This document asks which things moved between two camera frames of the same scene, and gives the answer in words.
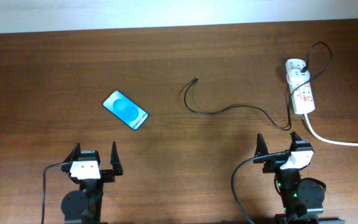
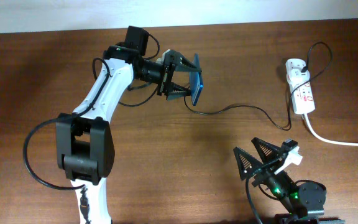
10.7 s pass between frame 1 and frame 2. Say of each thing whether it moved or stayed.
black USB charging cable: stayed
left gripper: moved
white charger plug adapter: stayed
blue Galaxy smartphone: moved
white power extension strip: stayed
